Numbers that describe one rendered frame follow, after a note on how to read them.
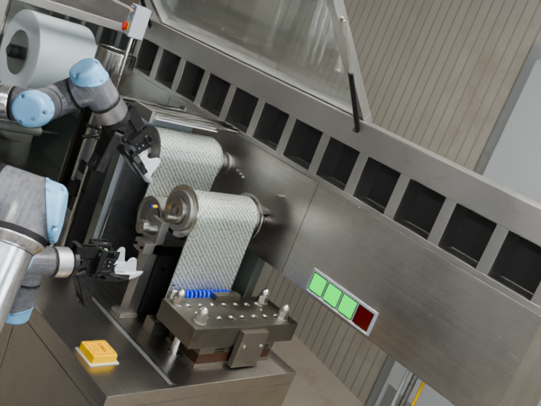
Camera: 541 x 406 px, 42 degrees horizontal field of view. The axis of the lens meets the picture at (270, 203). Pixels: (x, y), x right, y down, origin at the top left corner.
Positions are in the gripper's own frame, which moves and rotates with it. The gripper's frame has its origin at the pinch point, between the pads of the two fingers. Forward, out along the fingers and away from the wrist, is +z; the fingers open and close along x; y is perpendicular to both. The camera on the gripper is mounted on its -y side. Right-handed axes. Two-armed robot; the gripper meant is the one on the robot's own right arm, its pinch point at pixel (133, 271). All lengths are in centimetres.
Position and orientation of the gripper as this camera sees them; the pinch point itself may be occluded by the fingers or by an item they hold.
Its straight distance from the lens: 192.0
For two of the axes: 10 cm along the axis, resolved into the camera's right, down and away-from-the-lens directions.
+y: 3.6, -9.0, -2.4
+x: -6.3, -4.2, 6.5
